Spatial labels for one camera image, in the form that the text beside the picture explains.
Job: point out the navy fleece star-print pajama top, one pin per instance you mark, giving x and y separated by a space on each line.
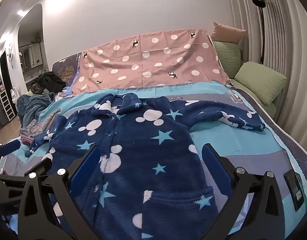
143 155

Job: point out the small green pillow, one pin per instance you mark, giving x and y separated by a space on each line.
226 57

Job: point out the folded patterned clothes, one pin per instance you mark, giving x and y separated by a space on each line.
33 130

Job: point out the light blue striped bedsheet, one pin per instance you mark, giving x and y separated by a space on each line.
256 155

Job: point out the white pleated curtain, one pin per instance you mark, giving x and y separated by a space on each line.
288 42

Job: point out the white shelf rack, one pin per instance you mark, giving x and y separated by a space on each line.
7 105

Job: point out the dark clothes pile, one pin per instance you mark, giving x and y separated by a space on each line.
49 80

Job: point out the white cat figure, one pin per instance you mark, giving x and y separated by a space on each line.
14 96

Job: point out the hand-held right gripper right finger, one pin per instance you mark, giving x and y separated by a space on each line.
216 167

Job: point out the large green pillow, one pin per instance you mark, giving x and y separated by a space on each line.
261 82

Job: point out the grey-blue crumpled blanket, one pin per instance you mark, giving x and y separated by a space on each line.
33 105

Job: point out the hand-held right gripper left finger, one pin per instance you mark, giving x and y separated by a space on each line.
86 167

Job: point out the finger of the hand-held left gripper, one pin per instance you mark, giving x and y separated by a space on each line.
13 180
8 147

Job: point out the dark blue patterned bedspread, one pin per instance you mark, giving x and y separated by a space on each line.
66 70

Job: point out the pink polka dot sheet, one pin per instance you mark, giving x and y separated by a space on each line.
153 65

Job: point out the tan pillow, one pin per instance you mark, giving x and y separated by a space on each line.
228 33

